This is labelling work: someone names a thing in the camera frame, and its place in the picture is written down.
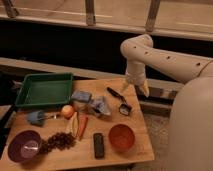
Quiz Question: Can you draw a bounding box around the blue handled utensil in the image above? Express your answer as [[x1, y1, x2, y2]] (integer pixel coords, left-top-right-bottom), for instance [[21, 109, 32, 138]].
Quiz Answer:
[[26, 110, 59, 126]]

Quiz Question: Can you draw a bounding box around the purple bowl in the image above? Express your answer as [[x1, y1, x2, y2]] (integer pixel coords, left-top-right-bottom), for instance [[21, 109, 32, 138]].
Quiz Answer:
[[7, 130, 42, 163]]

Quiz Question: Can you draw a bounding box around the black handled peeler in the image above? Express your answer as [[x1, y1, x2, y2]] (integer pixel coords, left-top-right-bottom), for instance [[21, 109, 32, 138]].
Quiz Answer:
[[107, 87, 132, 116]]

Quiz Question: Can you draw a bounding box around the black rectangular remote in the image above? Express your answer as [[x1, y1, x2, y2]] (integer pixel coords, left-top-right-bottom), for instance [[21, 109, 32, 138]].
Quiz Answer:
[[93, 133, 105, 159]]

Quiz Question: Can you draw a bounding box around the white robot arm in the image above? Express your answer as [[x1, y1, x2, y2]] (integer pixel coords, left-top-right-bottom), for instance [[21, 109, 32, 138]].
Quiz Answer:
[[120, 34, 213, 171]]

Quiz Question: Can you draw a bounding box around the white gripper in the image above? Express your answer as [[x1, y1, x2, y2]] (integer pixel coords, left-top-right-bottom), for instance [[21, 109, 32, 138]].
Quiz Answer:
[[122, 71, 149, 97]]

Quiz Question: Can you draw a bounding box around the orange carrot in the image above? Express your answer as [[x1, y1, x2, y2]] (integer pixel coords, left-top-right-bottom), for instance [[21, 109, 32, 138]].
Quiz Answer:
[[76, 114, 88, 139]]

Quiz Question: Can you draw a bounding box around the crumpled blue white cloth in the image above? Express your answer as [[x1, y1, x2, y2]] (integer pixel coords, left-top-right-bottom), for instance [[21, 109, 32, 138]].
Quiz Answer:
[[88, 96, 111, 117]]

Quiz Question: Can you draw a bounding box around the red yellow apple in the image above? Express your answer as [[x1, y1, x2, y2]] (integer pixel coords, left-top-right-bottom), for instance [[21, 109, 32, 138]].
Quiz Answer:
[[60, 105, 75, 119]]

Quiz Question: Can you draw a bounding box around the dark grape bunch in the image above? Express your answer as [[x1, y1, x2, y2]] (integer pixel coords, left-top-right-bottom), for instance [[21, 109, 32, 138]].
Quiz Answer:
[[39, 132, 75, 154]]

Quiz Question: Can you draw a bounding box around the red bowl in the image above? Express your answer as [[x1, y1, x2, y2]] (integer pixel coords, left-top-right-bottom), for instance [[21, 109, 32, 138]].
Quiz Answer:
[[108, 124, 135, 152]]

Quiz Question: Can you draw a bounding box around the green plastic tray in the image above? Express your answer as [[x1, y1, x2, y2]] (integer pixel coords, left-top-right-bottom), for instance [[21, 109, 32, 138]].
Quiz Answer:
[[15, 73, 73, 108]]

